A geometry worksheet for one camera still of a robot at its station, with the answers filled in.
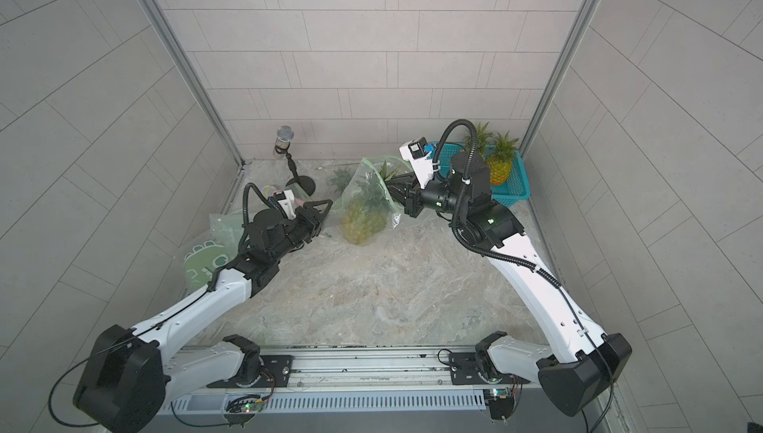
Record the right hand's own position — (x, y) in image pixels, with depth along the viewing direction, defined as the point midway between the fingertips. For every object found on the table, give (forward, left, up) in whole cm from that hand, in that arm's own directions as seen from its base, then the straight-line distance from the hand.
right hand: (385, 186), depth 61 cm
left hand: (+7, +13, -14) cm, 21 cm away
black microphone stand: (+33, +30, -34) cm, 56 cm away
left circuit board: (-32, +36, -39) cm, 62 cm away
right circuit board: (-34, -24, -40) cm, 58 cm away
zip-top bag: (+11, +49, -27) cm, 57 cm away
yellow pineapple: (+32, -31, -16) cm, 47 cm away
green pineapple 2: (+30, +17, -30) cm, 46 cm away
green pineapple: (-1, +5, -7) cm, 9 cm away
